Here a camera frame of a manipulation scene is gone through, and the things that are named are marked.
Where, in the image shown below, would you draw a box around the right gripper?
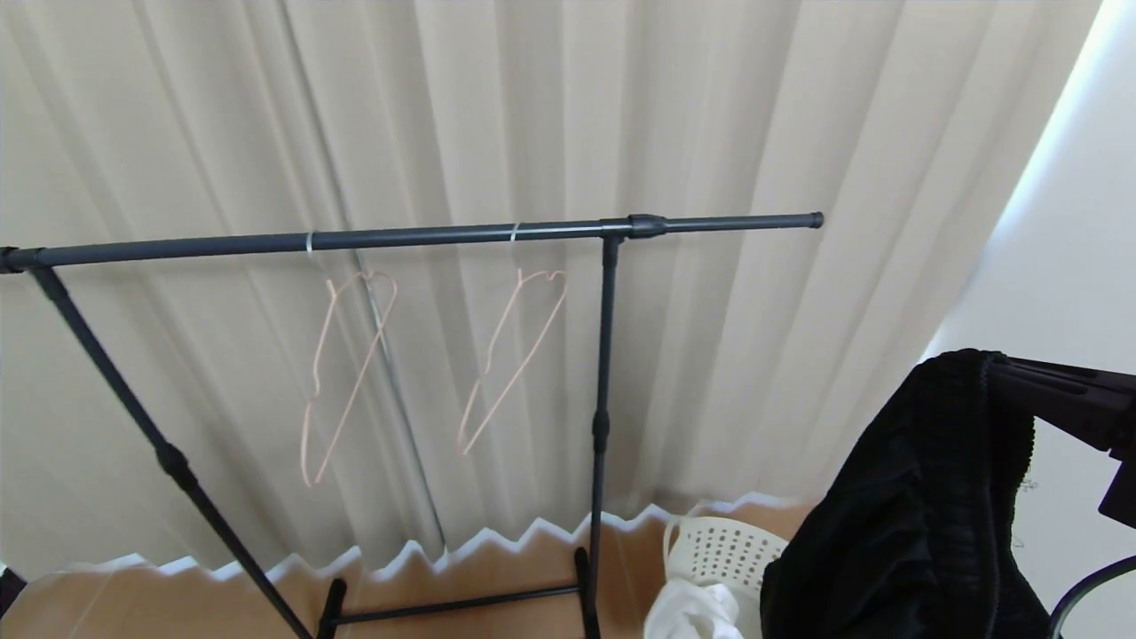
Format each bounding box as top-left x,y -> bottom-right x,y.
991,355 -> 1136,530

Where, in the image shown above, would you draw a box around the black shorts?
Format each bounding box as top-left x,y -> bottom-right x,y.
760,349 -> 1053,639

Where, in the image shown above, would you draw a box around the white printed t-shirt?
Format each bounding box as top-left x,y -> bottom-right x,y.
643,579 -> 746,639

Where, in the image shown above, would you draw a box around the pink clothes hanger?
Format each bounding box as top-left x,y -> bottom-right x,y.
300,271 -> 398,488
457,269 -> 568,456

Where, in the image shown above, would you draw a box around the white laundry basket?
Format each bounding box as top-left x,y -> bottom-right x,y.
663,515 -> 791,604

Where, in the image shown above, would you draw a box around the black clothes rack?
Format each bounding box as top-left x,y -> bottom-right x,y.
0,212 -> 824,639

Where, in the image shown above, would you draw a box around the beige curtain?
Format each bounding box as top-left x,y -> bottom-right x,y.
0,0 -> 1101,578

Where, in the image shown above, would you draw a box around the black cable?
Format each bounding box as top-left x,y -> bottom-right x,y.
1047,555 -> 1136,639

